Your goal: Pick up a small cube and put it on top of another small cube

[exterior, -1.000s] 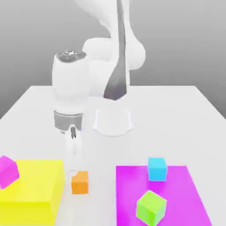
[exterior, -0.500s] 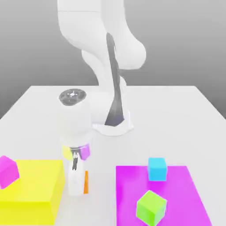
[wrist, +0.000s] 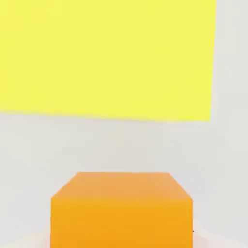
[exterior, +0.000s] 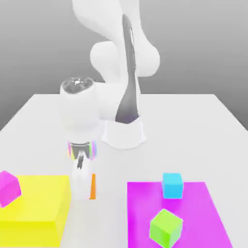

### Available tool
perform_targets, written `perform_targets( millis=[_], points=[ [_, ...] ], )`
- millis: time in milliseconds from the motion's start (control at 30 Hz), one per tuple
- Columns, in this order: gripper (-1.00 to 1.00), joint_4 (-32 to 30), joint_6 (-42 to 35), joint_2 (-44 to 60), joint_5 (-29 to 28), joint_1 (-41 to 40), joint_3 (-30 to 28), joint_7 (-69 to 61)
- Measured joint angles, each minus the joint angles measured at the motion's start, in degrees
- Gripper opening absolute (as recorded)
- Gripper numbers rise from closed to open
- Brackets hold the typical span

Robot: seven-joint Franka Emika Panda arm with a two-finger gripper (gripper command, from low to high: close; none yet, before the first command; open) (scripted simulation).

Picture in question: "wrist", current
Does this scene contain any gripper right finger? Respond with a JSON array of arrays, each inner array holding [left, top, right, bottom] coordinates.
[[193, 219, 248, 248]]

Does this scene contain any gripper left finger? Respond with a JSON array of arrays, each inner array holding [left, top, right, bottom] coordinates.
[[3, 228, 51, 248]]

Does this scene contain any small orange cube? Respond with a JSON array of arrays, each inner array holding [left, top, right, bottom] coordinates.
[[50, 171, 194, 248]]

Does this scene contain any large yellow box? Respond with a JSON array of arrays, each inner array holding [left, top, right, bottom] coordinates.
[[0, 0, 217, 123]]

